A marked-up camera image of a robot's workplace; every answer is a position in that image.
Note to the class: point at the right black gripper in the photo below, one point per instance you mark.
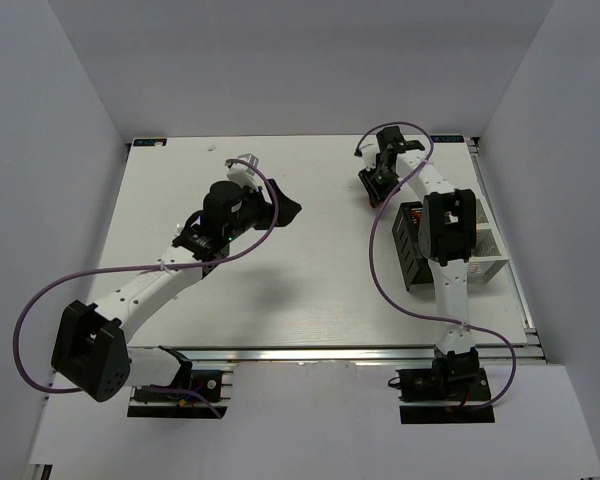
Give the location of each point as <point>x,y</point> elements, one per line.
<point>372,189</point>

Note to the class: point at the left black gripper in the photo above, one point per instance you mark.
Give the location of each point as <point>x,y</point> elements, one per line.
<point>267,209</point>

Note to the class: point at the red lip gloss tube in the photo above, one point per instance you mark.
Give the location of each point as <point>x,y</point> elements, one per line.
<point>416,215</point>

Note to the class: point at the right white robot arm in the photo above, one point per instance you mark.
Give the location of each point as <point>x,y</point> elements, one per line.
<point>447,234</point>

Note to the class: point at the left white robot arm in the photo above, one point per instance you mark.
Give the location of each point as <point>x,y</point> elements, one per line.
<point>92,347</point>

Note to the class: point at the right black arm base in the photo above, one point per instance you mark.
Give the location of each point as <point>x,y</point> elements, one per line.
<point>453,390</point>

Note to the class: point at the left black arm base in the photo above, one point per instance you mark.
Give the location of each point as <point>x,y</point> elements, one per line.
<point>195,387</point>

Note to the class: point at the right blue corner sticker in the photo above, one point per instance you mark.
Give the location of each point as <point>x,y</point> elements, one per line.
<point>448,138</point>

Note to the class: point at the blue corner sticker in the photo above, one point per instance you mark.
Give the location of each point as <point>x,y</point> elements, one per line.
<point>149,142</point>
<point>448,138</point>

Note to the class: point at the black slotted organizer box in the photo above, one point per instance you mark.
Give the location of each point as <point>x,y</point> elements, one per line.
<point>414,266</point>

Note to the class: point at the white slotted organizer box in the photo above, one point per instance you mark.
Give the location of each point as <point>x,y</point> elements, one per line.
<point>489,255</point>

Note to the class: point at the left blue corner sticker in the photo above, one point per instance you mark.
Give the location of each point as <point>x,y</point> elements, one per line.
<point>149,142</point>

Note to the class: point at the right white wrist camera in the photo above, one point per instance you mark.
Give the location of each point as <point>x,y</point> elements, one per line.
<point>367,153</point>

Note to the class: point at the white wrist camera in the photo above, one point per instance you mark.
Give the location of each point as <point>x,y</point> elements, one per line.
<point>367,153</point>
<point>240,170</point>

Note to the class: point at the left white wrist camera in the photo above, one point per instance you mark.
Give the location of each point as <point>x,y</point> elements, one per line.
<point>240,170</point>

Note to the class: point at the aluminium table rail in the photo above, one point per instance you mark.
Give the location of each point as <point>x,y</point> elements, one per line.
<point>527,353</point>

